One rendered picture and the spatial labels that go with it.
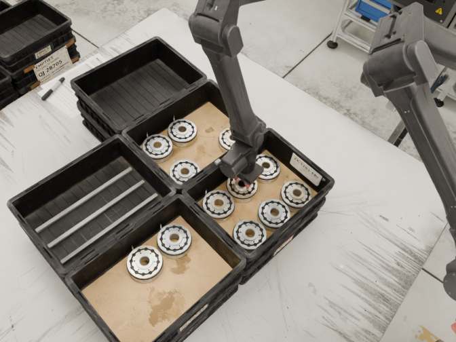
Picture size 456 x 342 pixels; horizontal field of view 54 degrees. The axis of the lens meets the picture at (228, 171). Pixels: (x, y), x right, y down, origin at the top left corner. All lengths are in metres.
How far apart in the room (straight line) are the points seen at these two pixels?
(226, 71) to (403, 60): 0.39
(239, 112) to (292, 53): 2.16
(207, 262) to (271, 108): 0.80
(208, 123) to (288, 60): 1.65
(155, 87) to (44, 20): 1.10
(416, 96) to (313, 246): 0.86
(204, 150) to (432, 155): 0.88
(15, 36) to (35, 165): 1.04
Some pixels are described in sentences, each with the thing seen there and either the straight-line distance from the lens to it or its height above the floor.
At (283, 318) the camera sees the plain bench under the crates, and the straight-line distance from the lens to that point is 1.46.
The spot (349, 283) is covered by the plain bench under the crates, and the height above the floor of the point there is 0.70.
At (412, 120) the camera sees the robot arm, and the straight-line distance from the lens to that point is 0.85.
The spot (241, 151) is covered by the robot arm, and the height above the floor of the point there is 1.09.
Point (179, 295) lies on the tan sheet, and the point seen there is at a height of 0.83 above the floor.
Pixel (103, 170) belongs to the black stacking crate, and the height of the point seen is 0.83.
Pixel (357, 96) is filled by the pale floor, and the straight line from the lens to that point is 3.10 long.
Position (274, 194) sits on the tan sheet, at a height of 0.83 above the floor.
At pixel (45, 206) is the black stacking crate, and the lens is 1.50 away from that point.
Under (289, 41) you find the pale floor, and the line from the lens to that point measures 3.36.
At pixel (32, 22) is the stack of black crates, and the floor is 0.49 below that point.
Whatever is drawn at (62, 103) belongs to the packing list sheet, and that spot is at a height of 0.70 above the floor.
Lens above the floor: 2.08
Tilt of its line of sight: 56 degrees down
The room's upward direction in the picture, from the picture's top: 8 degrees clockwise
